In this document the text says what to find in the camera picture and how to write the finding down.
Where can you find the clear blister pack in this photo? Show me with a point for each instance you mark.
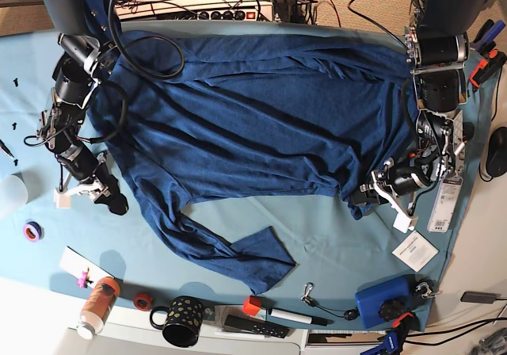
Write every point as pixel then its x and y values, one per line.
pixel 444 204

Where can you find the red tape roll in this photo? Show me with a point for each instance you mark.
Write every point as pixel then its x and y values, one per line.
pixel 143 301

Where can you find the white marker pen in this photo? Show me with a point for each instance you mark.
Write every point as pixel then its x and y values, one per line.
pixel 295 317

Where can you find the purple tape roll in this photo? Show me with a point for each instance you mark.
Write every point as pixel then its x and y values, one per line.
pixel 33 231

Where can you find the pink small toy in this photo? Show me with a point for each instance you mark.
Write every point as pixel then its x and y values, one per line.
pixel 84 281

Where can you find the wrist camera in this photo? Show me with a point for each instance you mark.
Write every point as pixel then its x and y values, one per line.
pixel 62 199
pixel 405 223

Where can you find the white paper sheet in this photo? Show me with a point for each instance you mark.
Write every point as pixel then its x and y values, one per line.
pixel 74 263

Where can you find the orange black clamp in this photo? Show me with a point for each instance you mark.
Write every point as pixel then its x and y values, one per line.
pixel 489 64

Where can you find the white paper card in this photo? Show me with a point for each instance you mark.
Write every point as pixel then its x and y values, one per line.
pixel 415 251

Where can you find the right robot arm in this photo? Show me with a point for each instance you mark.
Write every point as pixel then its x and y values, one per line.
pixel 85 39

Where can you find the black computer mouse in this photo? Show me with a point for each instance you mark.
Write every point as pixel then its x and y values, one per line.
pixel 496 159

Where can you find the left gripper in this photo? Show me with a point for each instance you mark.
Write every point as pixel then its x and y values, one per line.
pixel 378 187

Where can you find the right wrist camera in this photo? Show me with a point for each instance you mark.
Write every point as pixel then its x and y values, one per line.
pixel 62 199

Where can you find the blue orange bottom clamp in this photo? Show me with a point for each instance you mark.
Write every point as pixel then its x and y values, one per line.
pixel 393 341

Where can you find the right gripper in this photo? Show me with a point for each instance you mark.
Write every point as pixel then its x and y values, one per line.
pixel 106 191

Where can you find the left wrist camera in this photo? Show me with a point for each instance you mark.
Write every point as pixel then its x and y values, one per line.
pixel 405 223

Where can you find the blue spring clamp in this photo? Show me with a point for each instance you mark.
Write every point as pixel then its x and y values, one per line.
pixel 484 40

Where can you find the black mug gold dots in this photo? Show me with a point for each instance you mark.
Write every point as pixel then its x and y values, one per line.
pixel 180 322

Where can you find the black remote control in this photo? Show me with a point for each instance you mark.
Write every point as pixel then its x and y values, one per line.
pixel 256 327

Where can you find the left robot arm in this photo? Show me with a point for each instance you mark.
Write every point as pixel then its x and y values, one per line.
pixel 437 47

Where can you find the light blue table cloth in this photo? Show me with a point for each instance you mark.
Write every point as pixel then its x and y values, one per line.
pixel 337 253

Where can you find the translucent plastic cup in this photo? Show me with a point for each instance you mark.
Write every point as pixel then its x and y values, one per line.
pixel 14 195

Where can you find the orange supplement bottle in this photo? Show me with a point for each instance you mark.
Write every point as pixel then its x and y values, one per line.
pixel 97 308

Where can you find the orange red cube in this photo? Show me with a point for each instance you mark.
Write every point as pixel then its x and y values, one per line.
pixel 251 306

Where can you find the metal carabiner keyring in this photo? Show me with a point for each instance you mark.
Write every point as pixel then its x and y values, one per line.
pixel 426 290

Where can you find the black adapter block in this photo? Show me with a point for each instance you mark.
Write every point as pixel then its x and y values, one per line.
pixel 478 297

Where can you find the blue box with knob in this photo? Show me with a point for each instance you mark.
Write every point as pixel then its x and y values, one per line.
pixel 384 302

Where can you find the white power strip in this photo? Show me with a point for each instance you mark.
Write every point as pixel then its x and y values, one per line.
pixel 235 10

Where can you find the dark blue t-shirt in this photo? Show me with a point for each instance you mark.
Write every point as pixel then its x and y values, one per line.
pixel 249 116

